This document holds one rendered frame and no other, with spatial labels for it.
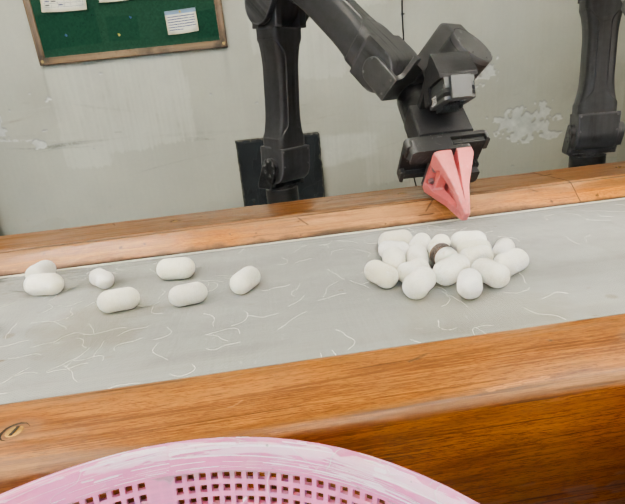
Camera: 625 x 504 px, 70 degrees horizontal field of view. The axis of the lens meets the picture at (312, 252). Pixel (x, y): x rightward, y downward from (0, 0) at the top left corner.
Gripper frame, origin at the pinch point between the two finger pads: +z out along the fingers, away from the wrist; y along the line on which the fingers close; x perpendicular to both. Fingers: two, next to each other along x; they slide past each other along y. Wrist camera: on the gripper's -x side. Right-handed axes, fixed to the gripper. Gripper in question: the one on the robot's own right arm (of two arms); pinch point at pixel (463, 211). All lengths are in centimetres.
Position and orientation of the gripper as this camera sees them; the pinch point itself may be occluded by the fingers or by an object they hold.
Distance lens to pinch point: 53.7
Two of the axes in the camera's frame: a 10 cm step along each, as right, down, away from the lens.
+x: 0.1, 5.3, 8.5
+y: 9.9, -1.3, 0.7
